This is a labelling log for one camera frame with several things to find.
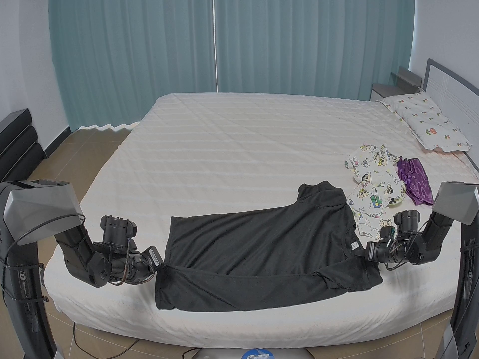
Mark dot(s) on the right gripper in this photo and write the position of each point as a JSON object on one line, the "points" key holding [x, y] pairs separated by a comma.
{"points": [[381, 251]]}

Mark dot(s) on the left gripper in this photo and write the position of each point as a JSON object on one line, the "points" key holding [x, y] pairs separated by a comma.
{"points": [[144, 269]]}

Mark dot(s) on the black T-shirt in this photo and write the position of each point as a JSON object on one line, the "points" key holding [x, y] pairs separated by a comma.
{"points": [[262, 245]]}

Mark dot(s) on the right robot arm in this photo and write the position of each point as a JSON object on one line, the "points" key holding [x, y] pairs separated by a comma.
{"points": [[456, 200]]}

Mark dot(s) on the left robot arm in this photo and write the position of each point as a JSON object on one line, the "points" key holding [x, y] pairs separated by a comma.
{"points": [[37, 208]]}

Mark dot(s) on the bed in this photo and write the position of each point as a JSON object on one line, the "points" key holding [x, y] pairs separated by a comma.
{"points": [[243, 144]]}

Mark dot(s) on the purple garment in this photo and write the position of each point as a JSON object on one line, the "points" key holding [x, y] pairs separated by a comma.
{"points": [[415, 181]]}

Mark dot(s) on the white printed pillow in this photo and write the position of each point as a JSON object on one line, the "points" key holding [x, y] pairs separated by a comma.
{"points": [[426, 122]]}

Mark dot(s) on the grey bedside table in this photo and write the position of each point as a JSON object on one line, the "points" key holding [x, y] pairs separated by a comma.
{"points": [[385, 88]]}

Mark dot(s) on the black chest of drawers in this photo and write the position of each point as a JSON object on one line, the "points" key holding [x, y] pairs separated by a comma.
{"points": [[18, 144]]}

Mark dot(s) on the blue-green curtain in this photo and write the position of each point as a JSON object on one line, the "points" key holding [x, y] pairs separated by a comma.
{"points": [[318, 32], [131, 51]]}

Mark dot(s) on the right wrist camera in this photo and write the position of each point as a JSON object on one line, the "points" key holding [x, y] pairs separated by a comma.
{"points": [[385, 233]]}

